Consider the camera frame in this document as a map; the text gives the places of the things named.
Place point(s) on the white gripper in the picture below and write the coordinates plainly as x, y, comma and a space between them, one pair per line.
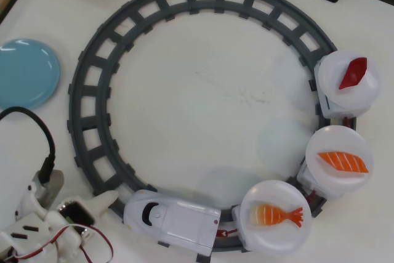
80, 212

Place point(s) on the orange salmon toy sushi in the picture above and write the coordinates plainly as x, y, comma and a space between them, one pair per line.
341, 161

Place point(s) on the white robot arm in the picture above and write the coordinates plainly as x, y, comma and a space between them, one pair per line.
24, 229

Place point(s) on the white Shinkansen toy locomotive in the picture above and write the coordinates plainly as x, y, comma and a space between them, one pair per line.
178, 220

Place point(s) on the blue round dish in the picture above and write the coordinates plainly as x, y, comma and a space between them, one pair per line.
24, 72

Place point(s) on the orange shrimp toy sushi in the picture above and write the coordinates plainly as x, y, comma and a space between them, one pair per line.
271, 213

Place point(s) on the red tuna toy sushi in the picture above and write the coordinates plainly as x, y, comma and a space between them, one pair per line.
352, 73

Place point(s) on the white round plastic plate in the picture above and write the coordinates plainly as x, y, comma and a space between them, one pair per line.
363, 96
335, 139
277, 238

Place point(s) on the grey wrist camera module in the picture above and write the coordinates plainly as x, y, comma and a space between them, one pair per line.
57, 180

